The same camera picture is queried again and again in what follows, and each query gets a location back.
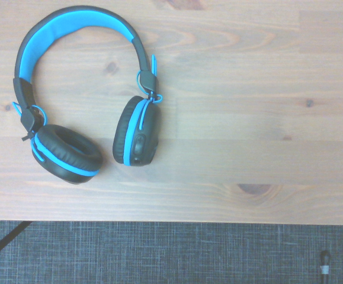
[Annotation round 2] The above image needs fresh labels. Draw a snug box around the black and blue headphone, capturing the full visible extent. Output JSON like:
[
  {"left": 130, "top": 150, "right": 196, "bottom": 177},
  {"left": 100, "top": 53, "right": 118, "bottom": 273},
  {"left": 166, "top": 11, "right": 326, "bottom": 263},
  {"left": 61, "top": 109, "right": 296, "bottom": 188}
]
[{"left": 12, "top": 5, "right": 164, "bottom": 186}]

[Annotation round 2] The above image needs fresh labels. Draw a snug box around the black cable with white band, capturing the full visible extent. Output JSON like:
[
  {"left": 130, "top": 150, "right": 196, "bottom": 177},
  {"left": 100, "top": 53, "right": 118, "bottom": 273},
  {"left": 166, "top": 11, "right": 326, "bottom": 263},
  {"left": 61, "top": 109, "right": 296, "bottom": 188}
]
[{"left": 319, "top": 250, "right": 332, "bottom": 284}]

